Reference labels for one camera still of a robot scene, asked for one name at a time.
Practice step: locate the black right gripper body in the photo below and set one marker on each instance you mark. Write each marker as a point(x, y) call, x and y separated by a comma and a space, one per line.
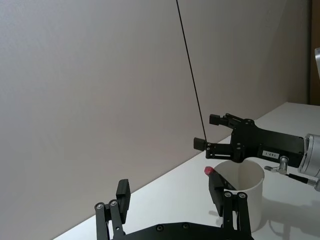
point(262, 142)

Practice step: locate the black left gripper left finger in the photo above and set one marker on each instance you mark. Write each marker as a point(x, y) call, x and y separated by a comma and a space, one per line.
point(123, 200)

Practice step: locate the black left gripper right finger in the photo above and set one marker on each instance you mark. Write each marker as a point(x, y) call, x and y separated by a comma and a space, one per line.
point(236, 212)

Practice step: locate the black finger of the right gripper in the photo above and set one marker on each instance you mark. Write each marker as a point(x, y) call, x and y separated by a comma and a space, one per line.
point(217, 150)
point(225, 120)

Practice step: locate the white paper cup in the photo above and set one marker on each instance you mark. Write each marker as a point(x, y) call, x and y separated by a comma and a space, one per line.
point(250, 207)

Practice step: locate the black marker with red cap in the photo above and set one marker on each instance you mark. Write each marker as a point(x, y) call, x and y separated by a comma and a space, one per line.
point(208, 170)

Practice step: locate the pale grey device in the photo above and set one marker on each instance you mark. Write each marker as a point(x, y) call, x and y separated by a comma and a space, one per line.
point(317, 62)

